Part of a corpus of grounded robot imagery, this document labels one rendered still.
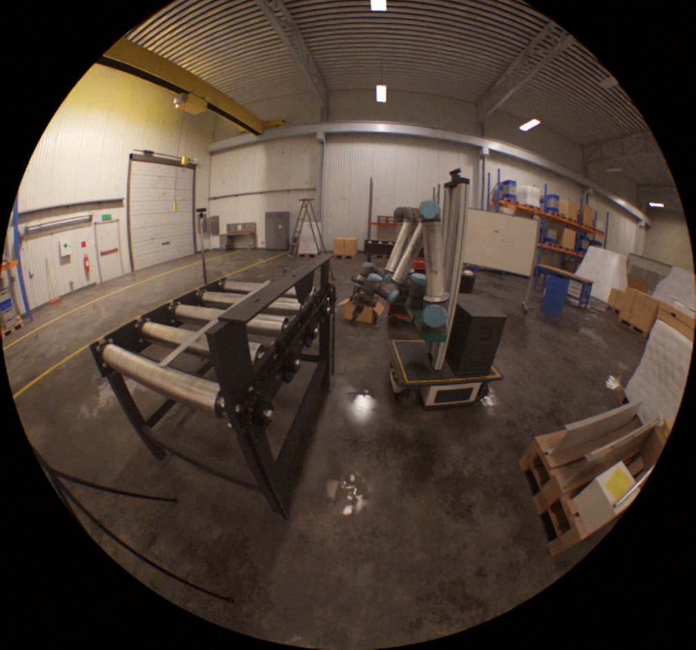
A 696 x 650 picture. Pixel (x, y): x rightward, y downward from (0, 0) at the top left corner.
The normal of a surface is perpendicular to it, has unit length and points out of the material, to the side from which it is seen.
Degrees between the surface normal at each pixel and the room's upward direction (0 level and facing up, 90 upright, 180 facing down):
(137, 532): 0
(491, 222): 90
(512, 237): 90
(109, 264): 90
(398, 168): 90
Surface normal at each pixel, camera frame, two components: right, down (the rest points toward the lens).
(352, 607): 0.04, -0.94
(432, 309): -0.40, 0.36
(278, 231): -0.14, 0.32
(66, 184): 0.99, 0.08
